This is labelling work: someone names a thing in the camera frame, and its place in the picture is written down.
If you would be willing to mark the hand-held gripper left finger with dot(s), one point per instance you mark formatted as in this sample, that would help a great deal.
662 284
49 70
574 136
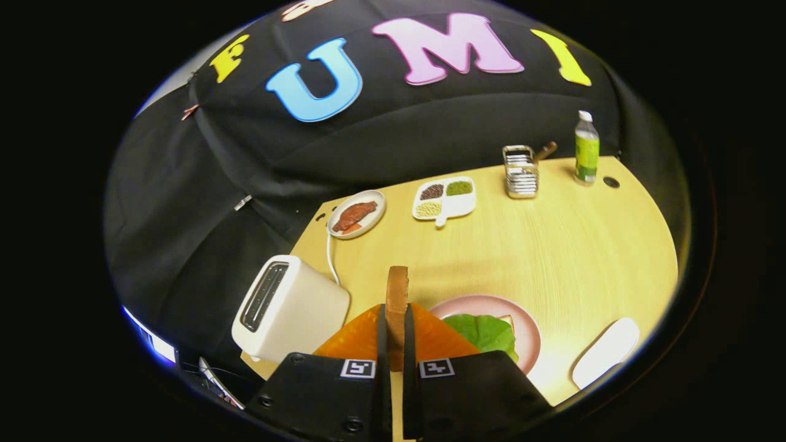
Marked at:
382 344

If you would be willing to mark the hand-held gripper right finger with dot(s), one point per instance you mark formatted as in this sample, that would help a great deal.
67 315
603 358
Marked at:
410 380

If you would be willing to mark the toasted bread slice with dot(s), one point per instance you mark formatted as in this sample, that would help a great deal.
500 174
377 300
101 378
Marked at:
397 307

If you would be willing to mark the green lettuce leaf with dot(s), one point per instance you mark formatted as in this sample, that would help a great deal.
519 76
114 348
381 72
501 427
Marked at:
485 334

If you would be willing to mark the white toaster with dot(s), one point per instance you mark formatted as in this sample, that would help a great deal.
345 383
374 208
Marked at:
301 313

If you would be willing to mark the pink plate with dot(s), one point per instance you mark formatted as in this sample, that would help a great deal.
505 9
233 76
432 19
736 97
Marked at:
479 304

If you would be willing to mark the white bread slice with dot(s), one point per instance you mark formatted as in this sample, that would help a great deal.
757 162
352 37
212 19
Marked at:
508 319

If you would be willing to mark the small grey round plate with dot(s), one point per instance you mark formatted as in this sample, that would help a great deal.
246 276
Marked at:
368 224

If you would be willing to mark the brown meat slice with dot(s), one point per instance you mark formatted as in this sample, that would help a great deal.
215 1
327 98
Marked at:
355 215

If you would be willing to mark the white divided dish with beans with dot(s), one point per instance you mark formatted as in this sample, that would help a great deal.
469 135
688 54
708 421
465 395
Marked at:
457 205

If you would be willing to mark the white plate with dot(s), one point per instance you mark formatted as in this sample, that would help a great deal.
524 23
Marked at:
605 353

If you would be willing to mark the white cloth clip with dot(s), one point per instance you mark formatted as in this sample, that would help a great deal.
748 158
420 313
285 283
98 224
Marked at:
242 202

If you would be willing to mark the black backdrop cloth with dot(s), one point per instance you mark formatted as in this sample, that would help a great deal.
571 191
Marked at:
399 135

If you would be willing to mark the bright white screen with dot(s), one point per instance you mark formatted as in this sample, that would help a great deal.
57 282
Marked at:
150 337

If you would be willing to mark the green label plastic bottle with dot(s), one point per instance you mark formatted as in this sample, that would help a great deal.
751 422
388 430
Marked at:
587 153

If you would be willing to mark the pink cloth clip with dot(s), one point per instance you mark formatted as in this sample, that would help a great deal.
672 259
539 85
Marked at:
190 112

